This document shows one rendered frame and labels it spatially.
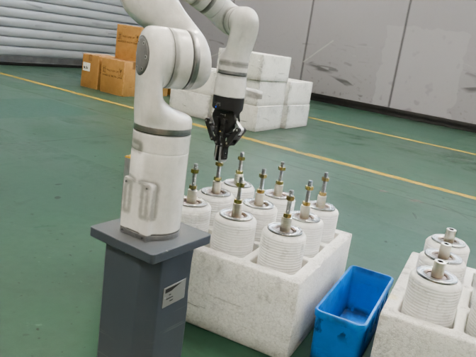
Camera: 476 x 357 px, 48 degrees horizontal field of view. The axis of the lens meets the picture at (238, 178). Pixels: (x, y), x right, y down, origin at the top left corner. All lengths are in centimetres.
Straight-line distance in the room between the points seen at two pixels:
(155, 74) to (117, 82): 403
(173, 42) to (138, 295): 40
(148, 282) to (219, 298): 34
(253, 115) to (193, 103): 54
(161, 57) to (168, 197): 22
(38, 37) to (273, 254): 572
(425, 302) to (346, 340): 19
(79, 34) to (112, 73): 217
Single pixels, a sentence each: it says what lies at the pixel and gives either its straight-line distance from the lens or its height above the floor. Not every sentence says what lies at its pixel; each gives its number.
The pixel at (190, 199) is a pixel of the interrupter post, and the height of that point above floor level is 26.
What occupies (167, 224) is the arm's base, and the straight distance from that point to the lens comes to 87.
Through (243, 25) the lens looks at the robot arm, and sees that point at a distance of 123.
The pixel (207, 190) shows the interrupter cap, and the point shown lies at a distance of 134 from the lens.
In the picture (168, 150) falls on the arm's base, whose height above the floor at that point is 45.
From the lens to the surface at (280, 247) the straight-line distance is 111.
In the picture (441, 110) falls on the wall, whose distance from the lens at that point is 633.
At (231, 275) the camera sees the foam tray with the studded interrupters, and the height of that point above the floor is 15.
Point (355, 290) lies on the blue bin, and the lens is 141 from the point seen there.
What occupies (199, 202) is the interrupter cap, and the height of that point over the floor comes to 25.
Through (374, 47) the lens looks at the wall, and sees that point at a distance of 659.
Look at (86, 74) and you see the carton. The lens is 517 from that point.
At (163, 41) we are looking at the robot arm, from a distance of 81.
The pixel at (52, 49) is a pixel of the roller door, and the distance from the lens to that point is 677.
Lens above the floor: 63
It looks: 15 degrees down
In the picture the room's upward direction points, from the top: 8 degrees clockwise
